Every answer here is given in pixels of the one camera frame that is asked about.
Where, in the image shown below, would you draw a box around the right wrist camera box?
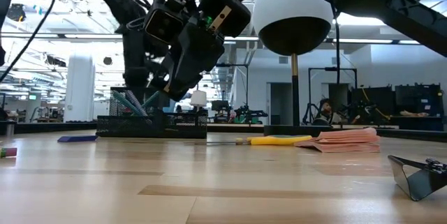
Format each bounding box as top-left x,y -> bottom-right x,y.
142,0 -> 185,46

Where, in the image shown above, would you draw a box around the silver metal post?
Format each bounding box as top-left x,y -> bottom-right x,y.
4,120 -> 17,140

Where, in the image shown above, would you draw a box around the small white lampshade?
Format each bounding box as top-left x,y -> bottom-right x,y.
189,89 -> 209,108

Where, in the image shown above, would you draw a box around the teal pen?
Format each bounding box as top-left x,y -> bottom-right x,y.
140,90 -> 161,110
110,89 -> 141,117

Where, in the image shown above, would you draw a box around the black binder clip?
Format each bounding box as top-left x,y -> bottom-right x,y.
386,154 -> 447,202

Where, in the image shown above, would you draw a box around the yellow-handled scissors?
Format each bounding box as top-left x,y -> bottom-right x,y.
204,134 -> 314,147

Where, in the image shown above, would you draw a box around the pink sticky note pad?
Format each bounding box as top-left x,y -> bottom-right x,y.
293,126 -> 382,154

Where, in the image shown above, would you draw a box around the black panel with yellow cable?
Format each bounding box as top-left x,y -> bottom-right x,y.
350,84 -> 396,119

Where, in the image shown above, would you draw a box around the black metal stand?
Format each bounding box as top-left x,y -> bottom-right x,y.
307,66 -> 358,126

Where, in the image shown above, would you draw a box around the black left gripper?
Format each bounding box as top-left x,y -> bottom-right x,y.
120,17 -> 153,88

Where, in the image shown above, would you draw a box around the background robot station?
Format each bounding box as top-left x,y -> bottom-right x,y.
209,99 -> 269,125

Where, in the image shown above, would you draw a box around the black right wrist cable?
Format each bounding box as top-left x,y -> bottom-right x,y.
334,3 -> 342,86

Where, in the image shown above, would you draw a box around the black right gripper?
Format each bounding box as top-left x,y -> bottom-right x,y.
149,20 -> 227,102

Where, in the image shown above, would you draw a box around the person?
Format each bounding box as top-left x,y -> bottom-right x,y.
318,98 -> 343,126

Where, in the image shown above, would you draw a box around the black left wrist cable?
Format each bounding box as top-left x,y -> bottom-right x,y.
0,0 -> 64,82

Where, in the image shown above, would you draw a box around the white round column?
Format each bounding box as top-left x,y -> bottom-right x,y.
63,54 -> 96,124

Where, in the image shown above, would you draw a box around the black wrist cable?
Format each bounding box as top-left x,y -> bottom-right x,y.
0,0 -> 64,82
334,3 -> 342,86

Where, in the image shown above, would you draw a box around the yellow pencil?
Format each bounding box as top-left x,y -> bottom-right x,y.
0,147 -> 18,159

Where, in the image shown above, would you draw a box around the black mesh desk organizer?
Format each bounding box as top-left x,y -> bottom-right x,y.
95,86 -> 209,140

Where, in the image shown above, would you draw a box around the white globe table lamp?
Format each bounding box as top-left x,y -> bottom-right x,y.
251,0 -> 337,137

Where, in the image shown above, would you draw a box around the purple pen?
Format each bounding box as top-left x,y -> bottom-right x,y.
124,89 -> 150,117

